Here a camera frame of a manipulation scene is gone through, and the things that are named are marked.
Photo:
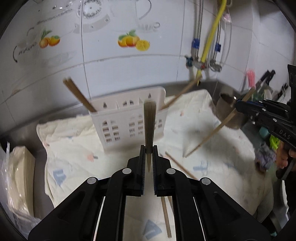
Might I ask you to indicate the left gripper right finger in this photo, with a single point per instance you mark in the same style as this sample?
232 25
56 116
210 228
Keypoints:
161 177

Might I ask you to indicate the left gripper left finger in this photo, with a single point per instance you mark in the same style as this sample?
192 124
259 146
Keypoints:
135 181

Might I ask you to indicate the wooden chopstick five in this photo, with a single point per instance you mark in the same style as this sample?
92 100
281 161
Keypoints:
171 202

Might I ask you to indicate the wooden chopstick four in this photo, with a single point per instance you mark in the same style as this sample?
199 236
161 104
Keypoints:
181 167

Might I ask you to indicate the wooden chopstick two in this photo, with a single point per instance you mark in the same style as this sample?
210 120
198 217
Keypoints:
223 123

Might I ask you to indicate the wooden chopstick three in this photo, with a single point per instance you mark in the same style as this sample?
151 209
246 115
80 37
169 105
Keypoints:
165 212

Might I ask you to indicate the wooden chopstick six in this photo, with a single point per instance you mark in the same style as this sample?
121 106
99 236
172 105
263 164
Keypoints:
149 123

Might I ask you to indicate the wooden chopstick one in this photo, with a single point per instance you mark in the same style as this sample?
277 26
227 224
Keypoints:
183 91

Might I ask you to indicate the wooden chopstick nine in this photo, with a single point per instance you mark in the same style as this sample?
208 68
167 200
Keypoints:
77 94

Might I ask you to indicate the wooden chopstick ten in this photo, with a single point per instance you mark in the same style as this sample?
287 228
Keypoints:
81 93

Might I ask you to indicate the right hand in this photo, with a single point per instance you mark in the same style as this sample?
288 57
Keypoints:
282 156

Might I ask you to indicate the blue knitted cloth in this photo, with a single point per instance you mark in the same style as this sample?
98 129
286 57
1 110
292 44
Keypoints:
264 157

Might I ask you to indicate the pink bottle brush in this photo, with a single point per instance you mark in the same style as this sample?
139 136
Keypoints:
251 78

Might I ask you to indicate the metal bowl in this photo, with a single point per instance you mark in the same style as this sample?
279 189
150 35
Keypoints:
225 105

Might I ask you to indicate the beige plastic utensil holder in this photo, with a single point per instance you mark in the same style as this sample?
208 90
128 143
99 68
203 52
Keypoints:
119 120

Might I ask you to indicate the metal water valve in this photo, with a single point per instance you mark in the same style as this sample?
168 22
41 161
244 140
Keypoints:
190 62

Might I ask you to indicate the beige tissue pack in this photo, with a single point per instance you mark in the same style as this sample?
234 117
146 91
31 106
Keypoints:
20 168

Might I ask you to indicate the black handled knife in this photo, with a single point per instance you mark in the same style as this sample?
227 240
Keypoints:
264 81

